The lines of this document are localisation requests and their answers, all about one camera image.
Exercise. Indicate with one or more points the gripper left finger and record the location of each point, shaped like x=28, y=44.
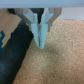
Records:
x=35, y=29

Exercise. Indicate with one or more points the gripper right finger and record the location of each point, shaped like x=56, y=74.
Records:
x=44, y=29

